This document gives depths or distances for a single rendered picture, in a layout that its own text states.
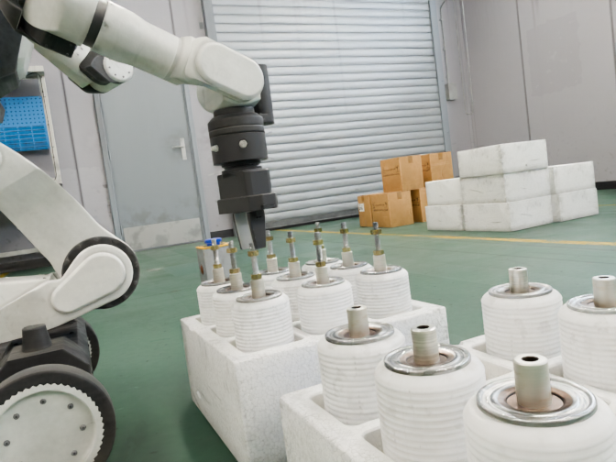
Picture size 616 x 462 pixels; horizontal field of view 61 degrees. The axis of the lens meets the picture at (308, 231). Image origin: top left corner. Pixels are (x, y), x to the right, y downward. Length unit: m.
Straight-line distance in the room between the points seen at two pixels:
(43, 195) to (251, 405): 0.56
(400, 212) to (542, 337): 4.03
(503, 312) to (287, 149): 5.78
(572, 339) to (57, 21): 0.73
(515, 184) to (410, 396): 3.12
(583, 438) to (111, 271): 0.87
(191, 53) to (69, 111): 5.25
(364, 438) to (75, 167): 5.56
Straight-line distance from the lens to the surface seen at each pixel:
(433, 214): 4.00
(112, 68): 1.44
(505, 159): 3.47
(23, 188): 1.09
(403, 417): 0.46
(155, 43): 0.81
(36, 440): 0.94
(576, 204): 3.89
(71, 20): 0.80
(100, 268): 1.06
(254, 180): 0.81
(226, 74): 0.81
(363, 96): 6.98
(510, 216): 3.46
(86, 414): 0.93
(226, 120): 0.82
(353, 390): 0.56
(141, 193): 5.97
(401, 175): 4.70
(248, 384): 0.81
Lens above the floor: 0.41
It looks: 4 degrees down
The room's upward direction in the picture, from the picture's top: 7 degrees counter-clockwise
